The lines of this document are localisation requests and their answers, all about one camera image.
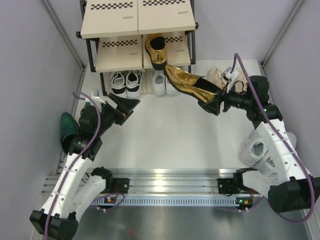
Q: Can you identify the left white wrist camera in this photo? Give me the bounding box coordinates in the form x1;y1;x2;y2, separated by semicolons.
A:
91;88;105;105

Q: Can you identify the white chunky sneaker left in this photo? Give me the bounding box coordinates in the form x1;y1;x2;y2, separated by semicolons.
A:
239;130;267;167

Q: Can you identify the beige black-framed shoe shelf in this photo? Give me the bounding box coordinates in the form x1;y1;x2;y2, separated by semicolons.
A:
76;0;199;96

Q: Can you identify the white chunky sneaker right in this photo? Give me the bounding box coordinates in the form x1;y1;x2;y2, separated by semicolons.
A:
256;132;297;176

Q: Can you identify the white sneaker one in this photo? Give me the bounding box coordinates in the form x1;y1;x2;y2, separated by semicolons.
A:
151;69;166;96
165;79;178;96

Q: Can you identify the black white sneaker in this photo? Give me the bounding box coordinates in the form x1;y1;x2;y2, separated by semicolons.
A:
109;71;127;98
125;70;142;98

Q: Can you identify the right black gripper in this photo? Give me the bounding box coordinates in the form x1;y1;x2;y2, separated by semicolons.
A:
203;81;253;115

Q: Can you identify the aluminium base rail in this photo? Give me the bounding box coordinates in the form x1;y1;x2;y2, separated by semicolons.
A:
41;167;313;197

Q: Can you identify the perforated grey cable duct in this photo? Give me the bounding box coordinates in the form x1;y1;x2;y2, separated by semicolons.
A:
90;195;251;207

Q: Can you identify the beige sneaker right one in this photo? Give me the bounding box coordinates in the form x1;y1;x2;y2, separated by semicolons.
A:
235;68;248;92

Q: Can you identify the beige sneaker one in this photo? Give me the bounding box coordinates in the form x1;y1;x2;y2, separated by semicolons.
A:
207;67;227;89
235;68;248;92

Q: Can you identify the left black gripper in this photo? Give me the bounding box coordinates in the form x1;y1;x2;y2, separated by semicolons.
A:
94;92;139;137

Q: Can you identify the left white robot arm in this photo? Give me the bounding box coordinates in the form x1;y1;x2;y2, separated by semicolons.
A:
29;92;140;240

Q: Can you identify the gold loafer one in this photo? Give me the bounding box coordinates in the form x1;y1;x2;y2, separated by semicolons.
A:
164;64;223;116
144;33;168;71

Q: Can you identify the white chunky sneaker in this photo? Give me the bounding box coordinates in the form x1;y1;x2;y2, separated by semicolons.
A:
256;132;297;176
239;130;267;167

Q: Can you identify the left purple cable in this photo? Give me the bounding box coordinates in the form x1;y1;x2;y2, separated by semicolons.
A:
44;91;126;238

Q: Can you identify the left green pointed shoe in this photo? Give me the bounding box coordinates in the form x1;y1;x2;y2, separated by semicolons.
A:
59;112;79;154

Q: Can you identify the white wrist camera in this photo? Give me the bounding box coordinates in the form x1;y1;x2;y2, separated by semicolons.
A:
91;88;105;105
221;67;240;89

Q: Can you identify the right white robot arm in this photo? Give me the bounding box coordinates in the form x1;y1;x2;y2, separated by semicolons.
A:
222;75;320;214

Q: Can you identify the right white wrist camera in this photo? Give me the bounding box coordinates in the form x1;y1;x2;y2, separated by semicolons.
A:
221;67;240;89

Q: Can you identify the beige sneaker left one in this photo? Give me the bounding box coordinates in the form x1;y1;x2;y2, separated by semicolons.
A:
207;67;227;89

